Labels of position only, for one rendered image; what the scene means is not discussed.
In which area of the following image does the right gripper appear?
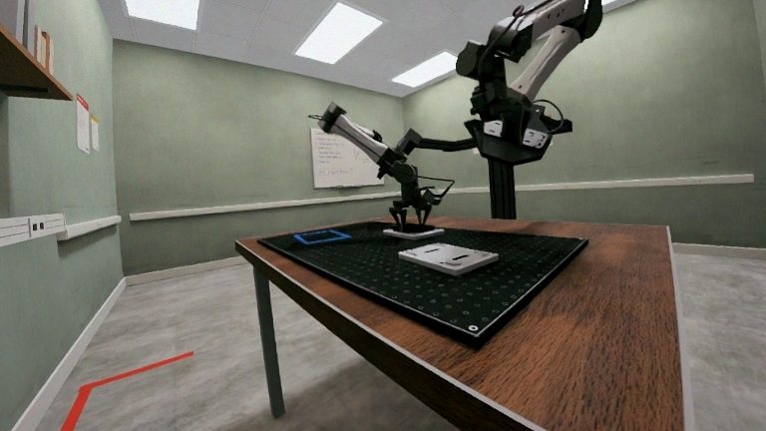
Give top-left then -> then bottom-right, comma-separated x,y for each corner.
389,183 -> 441,232

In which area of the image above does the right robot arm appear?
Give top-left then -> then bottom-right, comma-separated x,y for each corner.
317,102 -> 443,206

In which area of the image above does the white rectangular frame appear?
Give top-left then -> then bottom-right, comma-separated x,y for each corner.
383,228 -> 444,240

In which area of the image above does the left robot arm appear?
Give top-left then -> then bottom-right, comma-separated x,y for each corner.
455,0 -> 602,151

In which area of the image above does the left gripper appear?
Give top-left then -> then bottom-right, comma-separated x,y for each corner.
464,78 -> 533,152

